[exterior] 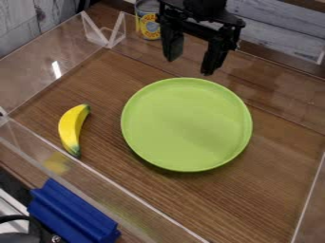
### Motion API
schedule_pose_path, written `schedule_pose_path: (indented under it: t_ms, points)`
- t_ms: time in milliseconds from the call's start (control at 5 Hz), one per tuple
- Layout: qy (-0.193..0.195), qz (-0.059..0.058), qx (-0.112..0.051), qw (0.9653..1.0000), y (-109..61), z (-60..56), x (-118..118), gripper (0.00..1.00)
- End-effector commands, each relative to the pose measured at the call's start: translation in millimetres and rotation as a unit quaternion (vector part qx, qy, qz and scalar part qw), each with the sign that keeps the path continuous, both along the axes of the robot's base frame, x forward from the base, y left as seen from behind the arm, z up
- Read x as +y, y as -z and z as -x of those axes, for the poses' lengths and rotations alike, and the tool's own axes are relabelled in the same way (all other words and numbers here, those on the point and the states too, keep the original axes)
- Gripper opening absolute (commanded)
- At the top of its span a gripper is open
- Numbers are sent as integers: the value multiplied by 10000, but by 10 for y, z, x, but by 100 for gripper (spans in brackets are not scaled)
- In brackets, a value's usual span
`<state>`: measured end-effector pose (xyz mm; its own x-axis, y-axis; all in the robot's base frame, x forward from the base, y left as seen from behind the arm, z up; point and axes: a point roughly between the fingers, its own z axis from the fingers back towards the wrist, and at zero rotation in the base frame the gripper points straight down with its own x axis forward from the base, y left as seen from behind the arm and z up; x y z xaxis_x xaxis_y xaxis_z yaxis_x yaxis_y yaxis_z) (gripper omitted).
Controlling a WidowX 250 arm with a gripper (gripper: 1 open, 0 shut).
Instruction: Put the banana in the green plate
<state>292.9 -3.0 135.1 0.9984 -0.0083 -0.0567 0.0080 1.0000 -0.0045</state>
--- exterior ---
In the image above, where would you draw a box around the clear acrylic front wall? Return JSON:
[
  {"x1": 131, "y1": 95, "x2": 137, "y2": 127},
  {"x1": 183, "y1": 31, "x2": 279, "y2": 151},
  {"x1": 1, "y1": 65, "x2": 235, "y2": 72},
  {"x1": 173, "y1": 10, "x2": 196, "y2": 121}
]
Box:
[{"x1": 0, "y1": 117, "x2": 209, "y2": 243}]

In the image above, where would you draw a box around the green round plate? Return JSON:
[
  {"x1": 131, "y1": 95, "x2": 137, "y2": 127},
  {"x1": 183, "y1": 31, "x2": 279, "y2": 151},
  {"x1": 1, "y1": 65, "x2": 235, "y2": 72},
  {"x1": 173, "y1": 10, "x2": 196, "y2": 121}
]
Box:
[{"x1": 120, "y1": 77, "x2": 252, "y2": 173}]

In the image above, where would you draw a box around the clear acrylic corner bracket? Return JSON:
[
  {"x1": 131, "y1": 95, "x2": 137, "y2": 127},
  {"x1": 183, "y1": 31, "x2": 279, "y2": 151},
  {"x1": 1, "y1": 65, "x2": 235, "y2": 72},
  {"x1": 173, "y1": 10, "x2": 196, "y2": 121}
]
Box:
[{"x1": 81, "y1": 11, "x2": 125, "y2": 49}]

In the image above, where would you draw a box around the blue plastic clamp block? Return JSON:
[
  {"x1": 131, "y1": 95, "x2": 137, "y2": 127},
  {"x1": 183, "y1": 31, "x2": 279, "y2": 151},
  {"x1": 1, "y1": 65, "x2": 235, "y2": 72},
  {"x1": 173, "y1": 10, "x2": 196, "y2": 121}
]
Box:
[{"x1": 28, "y1": 178, "x2": 120, "y2": 243}]

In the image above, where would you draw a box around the yellow toy banana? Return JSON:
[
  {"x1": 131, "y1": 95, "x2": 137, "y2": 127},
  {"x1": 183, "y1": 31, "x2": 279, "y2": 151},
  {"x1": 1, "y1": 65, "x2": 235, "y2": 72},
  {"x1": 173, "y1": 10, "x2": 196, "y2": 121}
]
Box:
[{"x1": 57, "y1": 103, "x2": 89, "y2": 158}]

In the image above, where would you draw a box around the black cable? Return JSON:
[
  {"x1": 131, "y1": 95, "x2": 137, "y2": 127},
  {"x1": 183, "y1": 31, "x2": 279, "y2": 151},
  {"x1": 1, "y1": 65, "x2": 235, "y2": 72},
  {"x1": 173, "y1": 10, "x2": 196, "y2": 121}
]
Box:
[{"x1": 0, "y1": 215, "x2": 42, "y2": 243}]

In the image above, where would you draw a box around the yellow labelled tin can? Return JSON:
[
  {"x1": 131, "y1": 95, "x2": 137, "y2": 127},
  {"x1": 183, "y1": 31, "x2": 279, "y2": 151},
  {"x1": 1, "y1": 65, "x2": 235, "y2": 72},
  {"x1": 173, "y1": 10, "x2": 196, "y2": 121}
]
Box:
[{"x1": 135, "y1": 0, "x2": 160, "y2": 40}]

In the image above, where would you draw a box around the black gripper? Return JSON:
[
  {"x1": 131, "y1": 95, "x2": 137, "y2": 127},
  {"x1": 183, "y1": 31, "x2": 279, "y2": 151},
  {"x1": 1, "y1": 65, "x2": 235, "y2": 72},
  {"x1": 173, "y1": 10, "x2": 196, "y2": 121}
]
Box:
[{"x1": 159, "y1": 0, "x2": 246, "y2": 76}]

